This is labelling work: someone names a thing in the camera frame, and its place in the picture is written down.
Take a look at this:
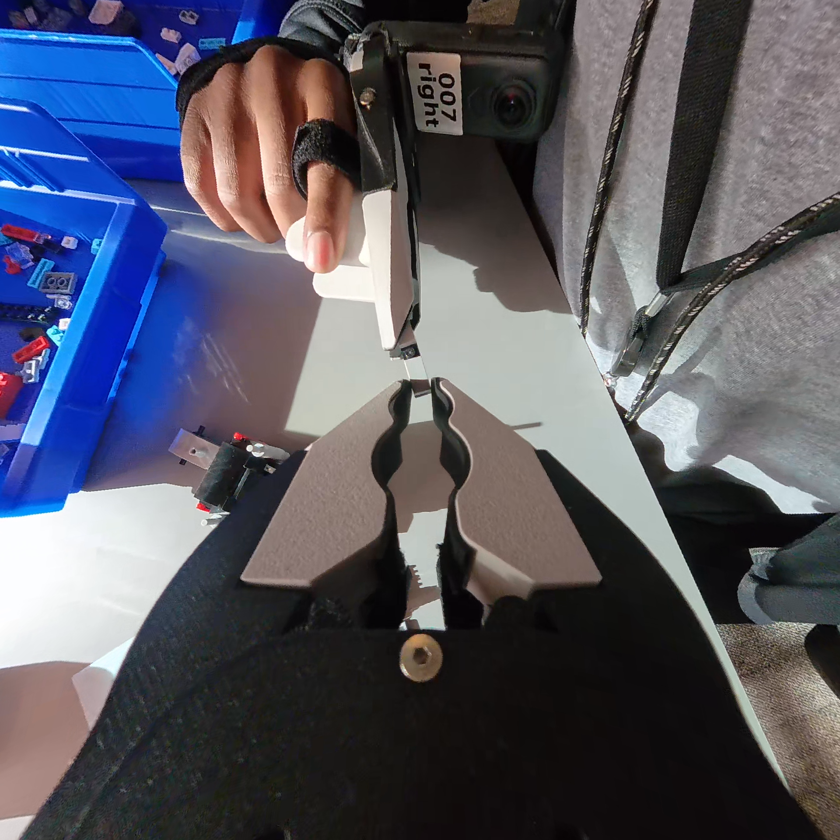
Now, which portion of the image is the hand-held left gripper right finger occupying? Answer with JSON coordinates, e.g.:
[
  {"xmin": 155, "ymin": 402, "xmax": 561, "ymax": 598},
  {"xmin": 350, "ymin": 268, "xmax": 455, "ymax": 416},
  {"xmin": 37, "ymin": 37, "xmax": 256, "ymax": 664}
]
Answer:
[{"xmin": 430, "ymin": 377, "xmax": 603, "ymax": 630}]

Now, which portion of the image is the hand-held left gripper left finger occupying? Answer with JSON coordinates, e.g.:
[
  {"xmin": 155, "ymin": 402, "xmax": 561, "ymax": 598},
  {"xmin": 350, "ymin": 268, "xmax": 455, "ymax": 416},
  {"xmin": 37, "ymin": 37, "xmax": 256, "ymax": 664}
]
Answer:
[{"xmin": 241, "ymin": 381, "xmax": 414, "ymax": 630}]

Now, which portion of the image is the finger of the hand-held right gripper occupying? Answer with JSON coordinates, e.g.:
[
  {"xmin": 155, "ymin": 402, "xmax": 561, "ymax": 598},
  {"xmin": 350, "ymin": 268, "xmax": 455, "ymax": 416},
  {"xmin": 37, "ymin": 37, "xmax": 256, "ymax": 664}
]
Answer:
[{"xmin": 312, "ymin": 187, "xmax": 422, "ymax": 361}]

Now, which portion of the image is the black red toy brick truck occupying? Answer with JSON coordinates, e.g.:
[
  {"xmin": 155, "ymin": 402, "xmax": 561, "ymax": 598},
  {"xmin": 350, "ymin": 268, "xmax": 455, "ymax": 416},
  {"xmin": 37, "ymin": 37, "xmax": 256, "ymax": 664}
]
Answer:
[{"xmin": 167, "ymin": 425, "xmax": 293, "ymax": 529}]

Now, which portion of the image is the person's right forearm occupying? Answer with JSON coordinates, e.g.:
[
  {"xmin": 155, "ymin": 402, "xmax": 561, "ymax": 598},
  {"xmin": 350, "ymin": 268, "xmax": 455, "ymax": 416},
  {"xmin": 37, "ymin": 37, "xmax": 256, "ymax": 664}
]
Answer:
[{"xmin": 276, "ymin": 0, "xmax": 473, "ymax": 63}]

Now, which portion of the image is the grey desk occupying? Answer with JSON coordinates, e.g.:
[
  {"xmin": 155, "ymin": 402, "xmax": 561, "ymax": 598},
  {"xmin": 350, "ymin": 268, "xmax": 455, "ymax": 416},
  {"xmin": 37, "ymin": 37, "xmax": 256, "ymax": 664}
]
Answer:
[{"xmin": 0, "ymin": 141, "xmax": 791, "ymax": 828}]

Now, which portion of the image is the person's right hand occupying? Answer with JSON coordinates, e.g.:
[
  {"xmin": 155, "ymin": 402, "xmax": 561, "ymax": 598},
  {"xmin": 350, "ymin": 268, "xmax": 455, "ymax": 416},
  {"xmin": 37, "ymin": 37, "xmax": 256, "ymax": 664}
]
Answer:
[{"xmin": 178, "ymin": 39, "xmax": 361, "ymax": 275}]

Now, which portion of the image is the pile of loose toy bricks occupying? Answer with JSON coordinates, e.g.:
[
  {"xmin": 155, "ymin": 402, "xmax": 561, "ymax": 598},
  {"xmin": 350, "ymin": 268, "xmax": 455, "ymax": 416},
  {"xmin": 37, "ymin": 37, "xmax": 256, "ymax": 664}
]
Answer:
[
  {"xmin": 0, "ymin": 0, "xmax": 227, "ymax": 74},
  {"xmin": 0, "ymin": 220, "xmax": 106, "ymax": 454}
]

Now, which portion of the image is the metal cord end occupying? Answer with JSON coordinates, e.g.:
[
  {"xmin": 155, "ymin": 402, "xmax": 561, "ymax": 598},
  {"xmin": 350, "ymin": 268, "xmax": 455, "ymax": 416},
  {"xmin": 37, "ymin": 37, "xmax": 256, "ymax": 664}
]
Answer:
[{"xmin": 609, "ymin": 292, "xmax": 669, "ymax": 380}]

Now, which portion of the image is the black speckled cord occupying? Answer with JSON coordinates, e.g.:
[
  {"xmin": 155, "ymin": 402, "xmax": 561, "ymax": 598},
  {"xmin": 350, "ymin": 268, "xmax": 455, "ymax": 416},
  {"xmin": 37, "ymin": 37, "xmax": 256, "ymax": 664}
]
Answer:
[{"xmin": 577, "ymin": 0, "xmax": 840, "ymax": 422}]

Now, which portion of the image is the black webbing strap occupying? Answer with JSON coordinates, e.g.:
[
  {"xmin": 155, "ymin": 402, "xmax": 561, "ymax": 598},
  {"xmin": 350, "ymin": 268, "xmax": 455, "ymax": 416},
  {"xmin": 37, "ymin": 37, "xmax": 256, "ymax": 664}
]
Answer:
[{"xmin": 655, "ymin": 0, "xmax": 754, "ymax": 295}]

